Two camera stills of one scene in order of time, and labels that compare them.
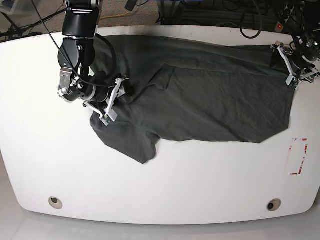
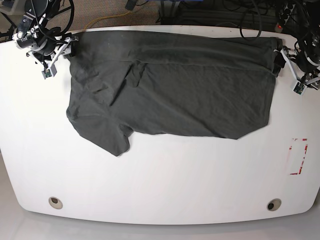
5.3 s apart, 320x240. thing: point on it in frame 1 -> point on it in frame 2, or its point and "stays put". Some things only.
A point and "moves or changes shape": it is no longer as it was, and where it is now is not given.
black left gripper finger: (128, 89) -> (74, 46)
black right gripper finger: (275, 57) -> (279, 62)
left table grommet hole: (55, 202) stays put
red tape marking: (305, 147) stays put
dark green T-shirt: (190, 91) moves or changes shape
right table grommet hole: (273, 204) stays put
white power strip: (279, 27) stays put
